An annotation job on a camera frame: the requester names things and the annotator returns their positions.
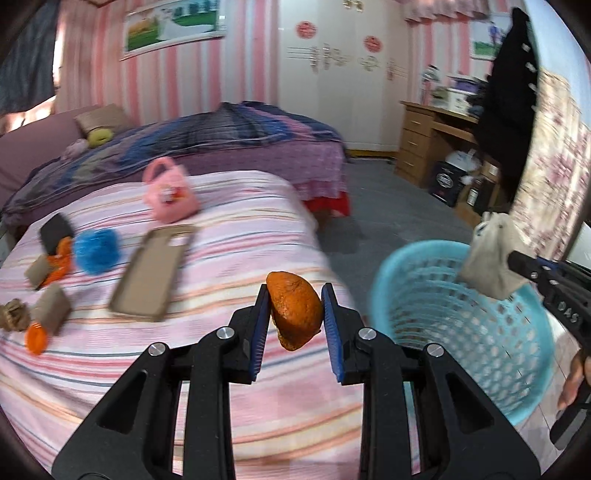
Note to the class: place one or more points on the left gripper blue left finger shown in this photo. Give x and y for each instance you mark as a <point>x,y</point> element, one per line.
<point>247,345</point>

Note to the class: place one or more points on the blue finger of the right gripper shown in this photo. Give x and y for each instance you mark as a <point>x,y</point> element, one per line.
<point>527,267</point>
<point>554,267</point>

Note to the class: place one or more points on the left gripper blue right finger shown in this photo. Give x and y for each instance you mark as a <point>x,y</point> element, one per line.
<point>350,359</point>

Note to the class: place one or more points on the orange peel piece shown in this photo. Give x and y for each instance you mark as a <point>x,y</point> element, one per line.
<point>296,309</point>

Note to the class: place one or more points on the blue plastic bag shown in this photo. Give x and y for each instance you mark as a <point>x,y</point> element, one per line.
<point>96,251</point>

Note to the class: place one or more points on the cardboard tube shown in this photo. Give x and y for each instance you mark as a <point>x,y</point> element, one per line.
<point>38,271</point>
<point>51,309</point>

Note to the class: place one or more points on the orange snack wrapper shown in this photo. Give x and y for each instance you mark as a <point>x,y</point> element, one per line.
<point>61,262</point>

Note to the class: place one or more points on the orange peel cup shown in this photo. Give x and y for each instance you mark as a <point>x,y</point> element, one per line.
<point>36,338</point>

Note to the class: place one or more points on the brown paper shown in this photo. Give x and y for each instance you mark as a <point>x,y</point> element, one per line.
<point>14,316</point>

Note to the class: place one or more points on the person right hand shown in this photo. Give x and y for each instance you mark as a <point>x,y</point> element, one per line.
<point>580,372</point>

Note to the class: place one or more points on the floral curtain right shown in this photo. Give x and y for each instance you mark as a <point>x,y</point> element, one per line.
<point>556,176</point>

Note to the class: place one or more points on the turquoise plastic laundry basket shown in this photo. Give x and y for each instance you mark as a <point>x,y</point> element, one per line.
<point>506,346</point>

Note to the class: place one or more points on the tan phone case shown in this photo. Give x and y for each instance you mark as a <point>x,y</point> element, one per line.
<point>143,292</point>

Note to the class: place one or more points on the black shopping bag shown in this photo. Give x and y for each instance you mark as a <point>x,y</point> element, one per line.
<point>446,183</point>

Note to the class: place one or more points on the pink cartoon mug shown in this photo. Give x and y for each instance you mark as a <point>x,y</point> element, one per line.
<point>169,194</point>

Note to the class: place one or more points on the black hanging garment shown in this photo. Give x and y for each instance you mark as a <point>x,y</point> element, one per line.
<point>504,130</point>

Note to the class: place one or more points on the pink striped bedsheet bed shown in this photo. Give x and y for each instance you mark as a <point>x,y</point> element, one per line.
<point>294,422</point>

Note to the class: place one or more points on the wooden desk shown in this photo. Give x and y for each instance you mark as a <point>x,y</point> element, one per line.
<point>429,135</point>

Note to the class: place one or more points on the black smartphone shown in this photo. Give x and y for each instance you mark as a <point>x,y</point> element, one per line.
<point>53,231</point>

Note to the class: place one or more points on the yellow plush toy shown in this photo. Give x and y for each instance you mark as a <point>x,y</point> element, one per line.
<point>98,137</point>

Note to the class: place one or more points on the pink plush toy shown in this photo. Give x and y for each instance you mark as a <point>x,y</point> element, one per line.
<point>75,149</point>

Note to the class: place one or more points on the brown pillow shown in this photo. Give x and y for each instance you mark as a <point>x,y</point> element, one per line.
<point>111,117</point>

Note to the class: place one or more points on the purple bed with plaid blanket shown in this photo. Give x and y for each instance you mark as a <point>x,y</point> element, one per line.
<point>246,136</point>

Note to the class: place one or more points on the white wardrobe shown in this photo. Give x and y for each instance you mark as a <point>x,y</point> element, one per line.
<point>346,64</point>

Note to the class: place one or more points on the pink valance curtain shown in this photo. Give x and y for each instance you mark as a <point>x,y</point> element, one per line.
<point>433,10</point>

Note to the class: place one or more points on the framed wedding picture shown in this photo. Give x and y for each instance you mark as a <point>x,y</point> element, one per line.
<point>169,23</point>

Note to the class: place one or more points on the dark window curtain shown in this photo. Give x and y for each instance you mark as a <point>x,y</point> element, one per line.
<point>27,69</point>

